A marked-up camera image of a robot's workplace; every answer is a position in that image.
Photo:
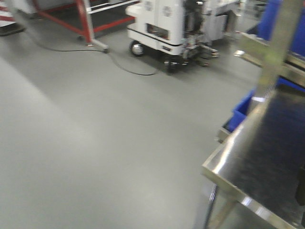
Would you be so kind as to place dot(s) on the right blue plastic bin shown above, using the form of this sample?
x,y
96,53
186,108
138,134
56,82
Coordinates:
x,y
280,19

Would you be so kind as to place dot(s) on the left red-white traffic cone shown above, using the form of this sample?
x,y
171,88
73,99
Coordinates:
x,y
8,24

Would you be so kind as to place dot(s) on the lower blue plastic bin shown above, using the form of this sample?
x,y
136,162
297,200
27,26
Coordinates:
x,y
239,112

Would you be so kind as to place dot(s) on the blue plastic bin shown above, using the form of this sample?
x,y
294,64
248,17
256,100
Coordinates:
x,y
239,112
280,19

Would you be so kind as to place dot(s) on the red conveyor support frame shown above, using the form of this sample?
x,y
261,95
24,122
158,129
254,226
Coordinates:
x,y
85,12

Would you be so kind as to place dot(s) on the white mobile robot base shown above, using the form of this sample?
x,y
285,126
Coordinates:
x,y
183,30

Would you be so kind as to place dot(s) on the stainless steel rack frame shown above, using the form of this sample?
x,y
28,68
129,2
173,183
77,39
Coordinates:
x,y
261,164

